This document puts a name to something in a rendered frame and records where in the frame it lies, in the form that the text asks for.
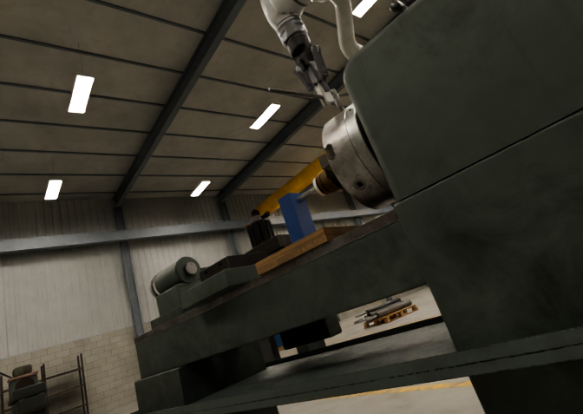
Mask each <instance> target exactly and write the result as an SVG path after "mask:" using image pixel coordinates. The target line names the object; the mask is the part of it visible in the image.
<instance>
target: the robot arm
mask: <svg viewBox="0 0 583 414"><path fill-rule="evenodd" d="M310 1H313V2H316V1H319V2H320V3H322V2H325V1H326V0H260V2H261V6H262V9H263V11H264V13H265V17H266V19H267V21H268V23H269V24H270V25H271V26H272V28H273V29H274V30H275V31H276V32H277V35H278V37H279V39H280V41H281V43H282V44H283V46H284V47H285V48H287V49H288V51H289V53H290V55H291V57H293V58H294V60H295V63H296V65H297V67H296V70H293V73H294V74H295V75H296V76H298V78H299V79H300V81H301V82H302V83H303V84H304V86H305V87H306V89H307V90H308V91H309V92H311V91H314V92H315V94H316V95H322V96H323V97H324V99H319V100H320V101H321V103H322V105H323V107H324V108H325V107H330V106H331V103H333V102H335V101H334V99H333V97H332V95H331V92H330V88H329V86H328V84H327V82H326V77H328V76H329V74H328V71H327V68H326V66H325V63H324V59H323V57H322V54H321V47H320V45H311V41H310V39H309V37H308V31H307V29H306V27H305V25H304V23H303V20H302V19H301V16H302V14H303V12H304V10H305V7H306V6H307V5H308V3H309V2H310ZM331 1H332V2H333V3H334V6H335V10H336V19H337V35H338V41H339V46H340V49H341V50H342V52H343V54H344V56H345V57H346V58H347V59H348V60H349V59H350V58H351V57H352V56H353V55H354V54H355V53H356V52H357V51H359V50H360V49H361V48H362V47H363V46H362V45H359V44H358V43H357V42H356V39H355V34H354V25H353V16H352V8H351V2H350V0H331ZM316 78H317V79H316Z"/></svg>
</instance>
